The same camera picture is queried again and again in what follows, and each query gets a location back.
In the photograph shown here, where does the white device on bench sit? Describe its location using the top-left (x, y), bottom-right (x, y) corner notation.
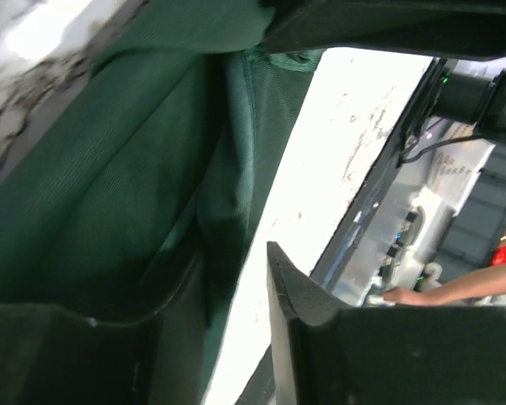
top-left (379, 187), bottom-right (454, 291)

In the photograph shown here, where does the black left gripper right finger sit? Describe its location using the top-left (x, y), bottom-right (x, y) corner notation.
top-left (266, 242), bottom-right (506, 404)

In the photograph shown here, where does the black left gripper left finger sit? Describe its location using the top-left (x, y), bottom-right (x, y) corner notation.
top-left (0, 252), bottom-right (206, 404)

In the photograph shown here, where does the dark green cloth napkin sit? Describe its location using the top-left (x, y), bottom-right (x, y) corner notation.
top-left (0, 1), bottom-right (322, 380)

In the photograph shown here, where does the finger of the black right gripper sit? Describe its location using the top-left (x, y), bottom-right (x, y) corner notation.
top-left (261, 0), bottom-right (506, 57)

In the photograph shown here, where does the person in light shirt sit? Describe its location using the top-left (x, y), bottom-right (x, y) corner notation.
top-left (382, 264), bottom-right (506, 306)

